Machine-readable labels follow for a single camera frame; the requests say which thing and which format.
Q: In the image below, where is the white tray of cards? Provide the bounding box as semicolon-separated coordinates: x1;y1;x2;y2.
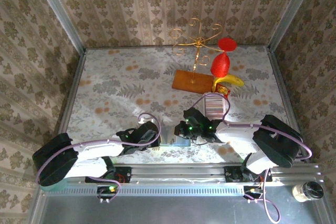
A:
204;92;228;119

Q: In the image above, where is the wooden stand base board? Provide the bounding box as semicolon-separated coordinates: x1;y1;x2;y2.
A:
172;69;215;95

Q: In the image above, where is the red snack packet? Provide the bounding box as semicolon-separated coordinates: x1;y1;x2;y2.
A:
214;83;231;98

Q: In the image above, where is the yellow banana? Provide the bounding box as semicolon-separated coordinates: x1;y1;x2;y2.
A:
212;74;245;91

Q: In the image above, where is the floral patterned tablecloth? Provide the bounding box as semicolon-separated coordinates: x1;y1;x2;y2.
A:
59;46;300;164

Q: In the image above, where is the small electronics board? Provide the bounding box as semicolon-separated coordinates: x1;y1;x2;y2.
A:
243;185;264;200
97;185;118;200

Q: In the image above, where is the red plastic goblet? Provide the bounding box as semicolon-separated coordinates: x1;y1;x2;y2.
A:
210;37;238;77

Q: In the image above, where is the translucent green cup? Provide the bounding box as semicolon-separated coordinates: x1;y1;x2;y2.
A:
40;183;64;192

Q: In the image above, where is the glass jar dark lid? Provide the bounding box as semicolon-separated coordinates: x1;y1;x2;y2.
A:
292;181;325;203

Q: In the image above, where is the thin black wire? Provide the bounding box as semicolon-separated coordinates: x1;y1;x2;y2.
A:
191;136;211;146

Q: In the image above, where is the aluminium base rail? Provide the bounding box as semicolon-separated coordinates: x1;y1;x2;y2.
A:
130;165;226;184

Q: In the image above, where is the slotted aluminium cable duct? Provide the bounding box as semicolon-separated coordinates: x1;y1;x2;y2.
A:
43;184;245;196

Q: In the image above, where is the purple board cable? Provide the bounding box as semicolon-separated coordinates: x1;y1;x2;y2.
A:
258;171;281;224
98;181;122;204

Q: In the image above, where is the gold wire curl stand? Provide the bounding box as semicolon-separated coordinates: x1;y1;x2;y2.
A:
169;18;224;83

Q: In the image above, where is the aluminium table edge rail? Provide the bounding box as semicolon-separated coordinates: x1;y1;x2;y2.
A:
267;48;334;224
28;50;87;224

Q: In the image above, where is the aluminium frame post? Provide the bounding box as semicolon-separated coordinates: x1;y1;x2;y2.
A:
267;0;315;51
30;0;87;55

